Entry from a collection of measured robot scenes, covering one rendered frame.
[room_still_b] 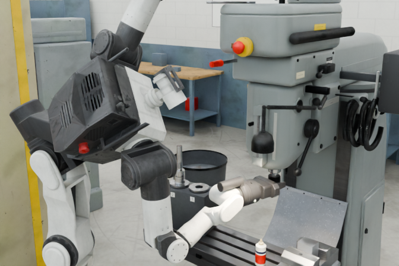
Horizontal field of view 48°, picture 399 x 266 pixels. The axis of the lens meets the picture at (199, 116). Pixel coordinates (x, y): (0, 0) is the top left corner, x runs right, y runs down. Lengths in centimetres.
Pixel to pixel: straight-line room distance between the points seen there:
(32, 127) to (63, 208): 30
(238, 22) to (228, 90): 555
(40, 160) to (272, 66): 84
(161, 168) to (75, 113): 31
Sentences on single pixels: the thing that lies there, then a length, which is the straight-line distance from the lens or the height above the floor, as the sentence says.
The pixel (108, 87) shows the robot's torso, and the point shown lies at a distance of 132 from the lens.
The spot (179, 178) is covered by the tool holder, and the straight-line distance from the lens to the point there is 202.
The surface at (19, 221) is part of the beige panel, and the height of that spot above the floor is 56.
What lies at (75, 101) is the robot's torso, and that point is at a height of 161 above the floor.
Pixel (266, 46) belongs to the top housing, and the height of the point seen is 177.
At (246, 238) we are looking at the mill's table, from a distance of 202.
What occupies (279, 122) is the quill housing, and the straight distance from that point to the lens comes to 155.
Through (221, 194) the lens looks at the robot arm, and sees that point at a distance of 157.
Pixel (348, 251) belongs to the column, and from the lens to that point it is 217.
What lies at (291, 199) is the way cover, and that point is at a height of 102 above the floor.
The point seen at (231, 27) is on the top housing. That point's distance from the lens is 145.
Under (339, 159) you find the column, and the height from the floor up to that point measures 125.
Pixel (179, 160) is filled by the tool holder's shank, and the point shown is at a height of 122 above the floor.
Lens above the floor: 189
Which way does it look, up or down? 14 degrees down
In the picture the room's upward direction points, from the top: straight up
